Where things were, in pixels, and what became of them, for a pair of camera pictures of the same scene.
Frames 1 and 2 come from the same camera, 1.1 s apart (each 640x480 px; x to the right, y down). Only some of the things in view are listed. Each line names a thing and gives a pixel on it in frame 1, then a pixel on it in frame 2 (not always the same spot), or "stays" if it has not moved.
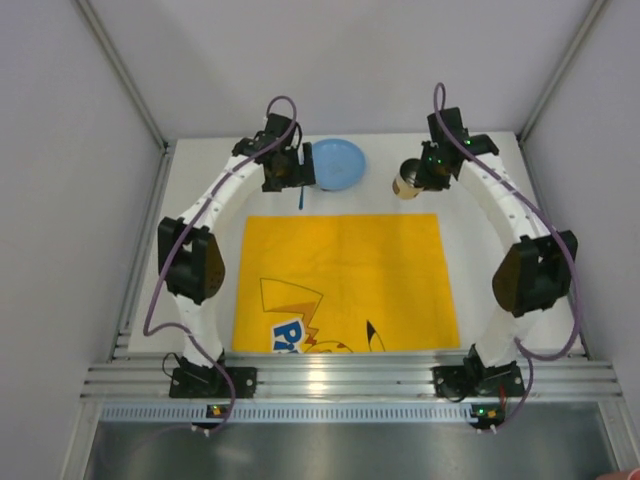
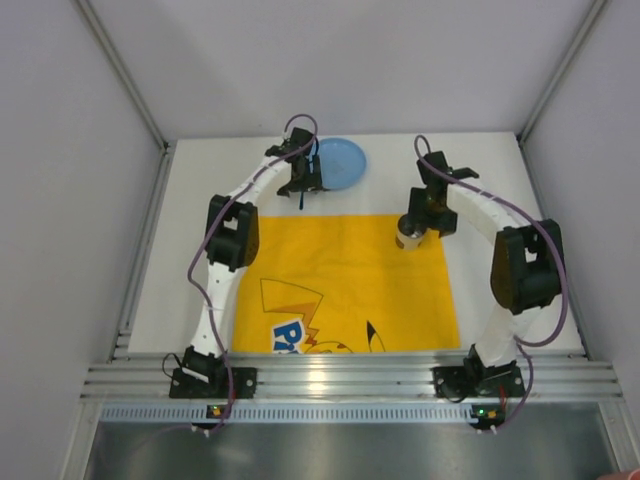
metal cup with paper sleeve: x=404 y=184 → x=403 y=239
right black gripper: x=430 y=175 → x=430 y=219
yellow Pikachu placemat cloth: x=344 y=283 stays
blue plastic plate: x=338 y=164 stays
